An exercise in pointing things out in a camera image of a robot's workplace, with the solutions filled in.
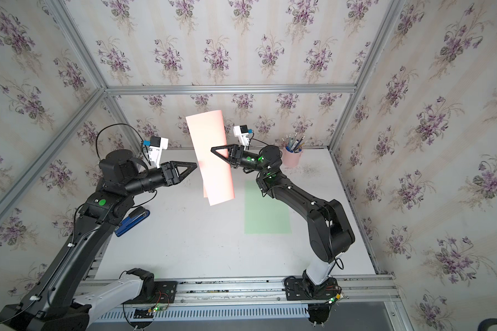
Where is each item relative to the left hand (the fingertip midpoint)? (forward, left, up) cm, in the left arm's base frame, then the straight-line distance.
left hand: (194, 168), depth 61 cm
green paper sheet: (+3, -24, -36) cm, 44 cm away
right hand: (+6, -6, 0) cm, 8 cm away
